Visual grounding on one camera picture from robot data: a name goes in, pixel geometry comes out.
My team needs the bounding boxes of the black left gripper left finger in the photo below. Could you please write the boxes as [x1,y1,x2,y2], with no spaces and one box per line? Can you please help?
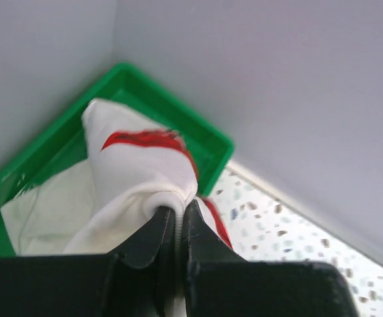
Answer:
[107,207,174,316]

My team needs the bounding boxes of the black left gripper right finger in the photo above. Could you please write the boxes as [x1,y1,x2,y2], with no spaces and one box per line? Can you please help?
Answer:
[183,199,245,316]

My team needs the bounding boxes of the white printed t shirt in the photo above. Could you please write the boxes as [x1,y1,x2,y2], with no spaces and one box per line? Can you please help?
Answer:
[1,98,230,256]

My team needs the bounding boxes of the green plastic tray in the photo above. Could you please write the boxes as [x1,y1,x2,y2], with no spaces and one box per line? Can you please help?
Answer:
[0,63,234,257]

